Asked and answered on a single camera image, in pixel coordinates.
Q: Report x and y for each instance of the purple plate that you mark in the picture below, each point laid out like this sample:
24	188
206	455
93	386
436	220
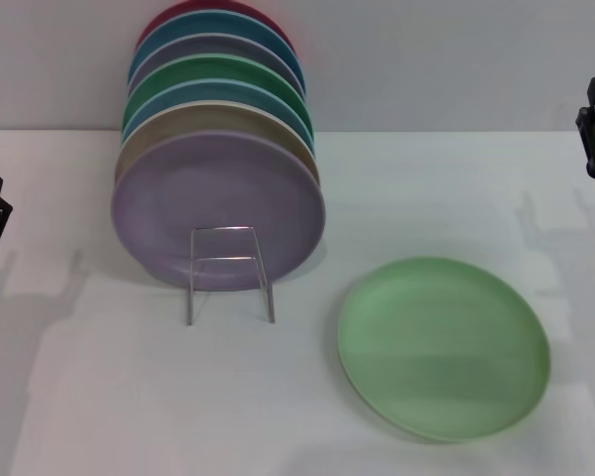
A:
203	188

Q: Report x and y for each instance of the light green plate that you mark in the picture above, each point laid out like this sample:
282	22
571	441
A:
441	347

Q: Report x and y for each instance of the grey lavender plate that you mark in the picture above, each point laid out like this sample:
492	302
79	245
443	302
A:
218	47

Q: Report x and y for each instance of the light blue plate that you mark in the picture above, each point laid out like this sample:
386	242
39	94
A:
203	91

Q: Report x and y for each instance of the dark green plate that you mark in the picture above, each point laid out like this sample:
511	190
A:
203	69

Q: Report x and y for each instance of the teal plate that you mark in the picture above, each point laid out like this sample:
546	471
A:
203	27

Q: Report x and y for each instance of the red plate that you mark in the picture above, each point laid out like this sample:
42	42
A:
163	15

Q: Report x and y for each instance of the beige plate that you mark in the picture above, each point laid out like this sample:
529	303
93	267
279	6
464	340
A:
203	119

